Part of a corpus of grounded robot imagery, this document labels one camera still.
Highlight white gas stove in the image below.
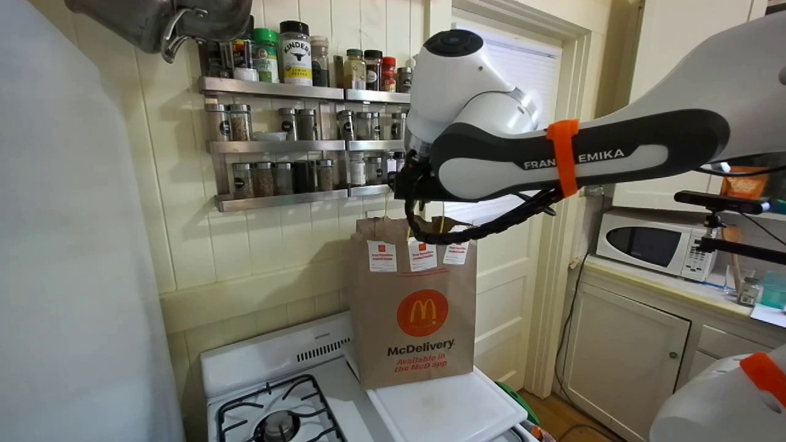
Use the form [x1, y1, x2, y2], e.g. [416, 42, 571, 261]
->
[199, 306, 543, 442]

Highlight green plastic item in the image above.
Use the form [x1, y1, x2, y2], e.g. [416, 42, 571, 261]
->
[495, 379, 543, 428]

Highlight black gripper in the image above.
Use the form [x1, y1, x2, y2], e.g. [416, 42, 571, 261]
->
[392, 149, 437, 207]

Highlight red white spice jar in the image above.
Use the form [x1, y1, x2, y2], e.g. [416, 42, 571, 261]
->
[231, 37, 258, 83]

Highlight wide orange strap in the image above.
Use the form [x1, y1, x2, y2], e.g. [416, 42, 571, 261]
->
[740, 350, 786, 407]

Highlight steel wall spice rack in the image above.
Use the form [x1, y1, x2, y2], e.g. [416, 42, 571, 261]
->
[199, 73, 416, 215]

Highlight large black lid jar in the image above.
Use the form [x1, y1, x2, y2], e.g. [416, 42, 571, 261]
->
[277, 20, 314, 88]

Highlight green lid spice jar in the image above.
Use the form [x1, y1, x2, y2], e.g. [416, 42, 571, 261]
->
[250, 28, 282, 83]

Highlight round stove burner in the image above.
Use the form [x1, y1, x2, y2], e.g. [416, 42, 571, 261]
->
[254, 407, 306, 442]

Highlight teal container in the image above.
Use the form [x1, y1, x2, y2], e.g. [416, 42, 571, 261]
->
[758, 272, 786, 315]

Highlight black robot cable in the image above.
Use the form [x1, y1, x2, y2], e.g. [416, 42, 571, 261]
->
[403, 182, 568, 246]

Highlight dark spice jar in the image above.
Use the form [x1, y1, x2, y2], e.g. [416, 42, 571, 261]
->
[199, 37, 236, 80]

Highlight white microwave oven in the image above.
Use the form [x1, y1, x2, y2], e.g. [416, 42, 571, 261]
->
[595, 207, 722, 285]

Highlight black tripod frame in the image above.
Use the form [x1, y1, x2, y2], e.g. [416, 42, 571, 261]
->
[672, 190, 786, 268]

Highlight white refrigerator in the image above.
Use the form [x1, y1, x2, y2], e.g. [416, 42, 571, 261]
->
[0, 0, 186, 442]

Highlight brown McDonald's paper bag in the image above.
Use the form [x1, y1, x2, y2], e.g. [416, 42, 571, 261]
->
[350, 214, 480, 390]

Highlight white cutting board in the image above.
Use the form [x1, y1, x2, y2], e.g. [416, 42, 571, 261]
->
[367, 365, 532, 442]

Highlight black stove burner grate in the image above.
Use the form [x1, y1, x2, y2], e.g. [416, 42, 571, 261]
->
[213, 374, 352, 442]

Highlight orange snack packet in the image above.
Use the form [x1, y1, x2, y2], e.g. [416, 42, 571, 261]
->
[719, 170, 771, 204]

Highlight narrow orange strap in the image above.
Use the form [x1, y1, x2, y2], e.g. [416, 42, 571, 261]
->
[545, 118, 582, 199]

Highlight cream wall cabinet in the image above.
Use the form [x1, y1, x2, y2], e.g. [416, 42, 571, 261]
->
[613, 0, 786, 212]

